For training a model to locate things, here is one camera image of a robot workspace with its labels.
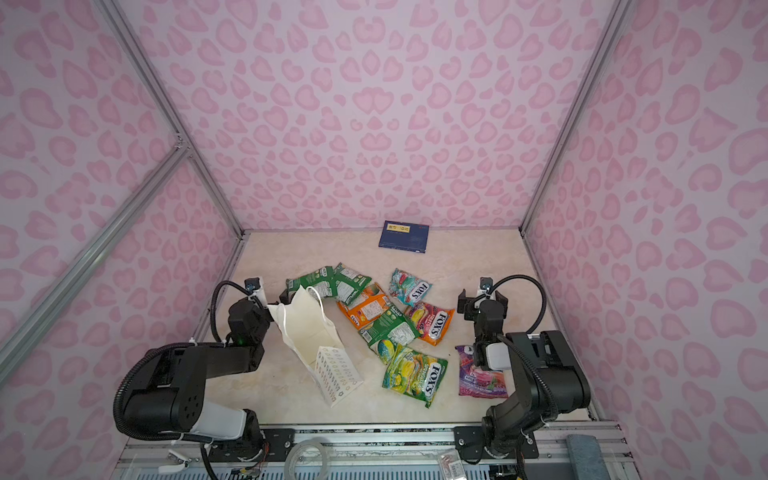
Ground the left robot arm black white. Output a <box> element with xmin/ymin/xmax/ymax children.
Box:
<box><xmin>112</xmin><ymin>293</ymin><xmax>274</xmax><ymax>462</ymax></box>

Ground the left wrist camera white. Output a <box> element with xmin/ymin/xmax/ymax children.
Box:
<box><xmin>244</xmin><ymin>277</ymin><xmax>268</xmax><ymax>309</ymax></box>

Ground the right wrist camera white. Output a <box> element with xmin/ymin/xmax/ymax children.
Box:
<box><xmin>477</xmin><ymin>277</ymin><xmax>494</xmax><ymax>298</ymax></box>

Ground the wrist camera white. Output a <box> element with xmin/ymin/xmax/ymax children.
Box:
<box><xmin>244</xmin><ymin>277</ymin><xmax>268</xmax><ymax>309</ymax></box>
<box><xmin>477</xmin><ymin>277</ymin><xmax>494</xmax><ymax>298</ymax></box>

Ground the aluminium frame strut left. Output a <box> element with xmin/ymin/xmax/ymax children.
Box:
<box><xmin>1</xmin><ymin>141</ymin><xmax>189</xmax><ymax>385</ymax></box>

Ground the small clear plastic packet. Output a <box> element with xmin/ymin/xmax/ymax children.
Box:
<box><xmin>437</xmin><ymin>449</ymin><xmax>468</xmax><ymax>480</ymax></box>

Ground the yellow green Fox's candy bag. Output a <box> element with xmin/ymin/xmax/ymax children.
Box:
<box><xmin>382</xmin><ymin>345</ymin><xmax>448</xmax><ymax>408</ymax></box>

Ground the purple Fox's berries candy bag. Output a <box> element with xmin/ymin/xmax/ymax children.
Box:
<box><xmin>455</xmin><ymin>345</ymin><xmax>507</xmax><ymax>399</ymax></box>

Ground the grey foam block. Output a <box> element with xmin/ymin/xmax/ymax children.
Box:
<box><xmin>566</xmin><ymin>434</ymin><xmax>611</xmax><ymax>480</ymax></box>

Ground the clear coiled tube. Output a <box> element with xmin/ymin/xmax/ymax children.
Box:
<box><xmin>283</xmin><ymin>438</ymin><xmax>331</xmax><ymax>480</ymax></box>

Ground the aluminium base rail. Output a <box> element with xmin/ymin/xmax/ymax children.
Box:
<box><xmin>111</xmin><ymin>421</ymin><xmax>639</xmax><ymax>479</ymax></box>

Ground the orange snack packet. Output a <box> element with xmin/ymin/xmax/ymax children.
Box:
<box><xmin>337</xmin><ymin>282</ymin><xmax>393</xmax><ymax>330</ymax></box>

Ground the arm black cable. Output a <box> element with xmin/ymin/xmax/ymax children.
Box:
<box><xmin>208</xmin><ymin>280</ymin><xmax>253</xmax><ymax>344</ymax></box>
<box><xmin>488</xmin><ymin>274</ymin><xmax>548</xmax><ymax>335</ymax></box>

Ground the green snack packet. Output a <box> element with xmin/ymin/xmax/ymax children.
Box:
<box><xmin>358</xmin><ymin>306</ymin><xmax>421</xmax><ymax>365</ymax></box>
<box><xmin>286</xmin><ymin>263</ymin><xmax>373</xmax><ymax>306</ymax></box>

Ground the dark blue booklet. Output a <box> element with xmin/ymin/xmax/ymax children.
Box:
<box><xmin>378</xmin><ymin>220</ymin><xmax>430</xmax><ymax>253</ymax></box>

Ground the white paper bag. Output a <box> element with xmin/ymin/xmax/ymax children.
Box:
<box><xmin>268</xmin><ymin>287</ymin><xmax>364</xmax><ymax>407</ymax></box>

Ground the green snack packet back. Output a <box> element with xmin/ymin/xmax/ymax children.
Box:
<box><xmin>286</xmin><ymin>263</ymin><xmax>373</xmax><ymax>306</ymax></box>

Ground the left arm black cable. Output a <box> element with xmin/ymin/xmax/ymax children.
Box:
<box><xmin>208</xmin><ymin>280</ymin><xmax>253</xmax><ymax>344</ymax></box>

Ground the teal Fox's mint candy bag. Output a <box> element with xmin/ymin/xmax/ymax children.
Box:
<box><xmin>388</xmin><ymin>269</ymin><xmax>432</xmax><ymax>306</ymax></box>

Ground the pink orange Fox's candy bag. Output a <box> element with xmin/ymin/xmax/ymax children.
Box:
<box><xmin>405</xmin><ymin>302</ymin><xmax>455</xmax><ymax>346</ymax></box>

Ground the green snack packet front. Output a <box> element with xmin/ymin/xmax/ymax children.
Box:
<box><xmin>358</xmin><ymin>306</ymin><xmax>421</xmax><ymax>365</ymax></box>

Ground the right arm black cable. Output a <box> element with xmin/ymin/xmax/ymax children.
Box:
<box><xmin>488</xmin><ymin>274</ymin><xmax>548</xmax><ymax>335</ymax></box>

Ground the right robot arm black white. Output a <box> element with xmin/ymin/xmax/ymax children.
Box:
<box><xmin>453</xmin><ymin>292</ymin><xmax>591</xmax><ymax>464</ymax></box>

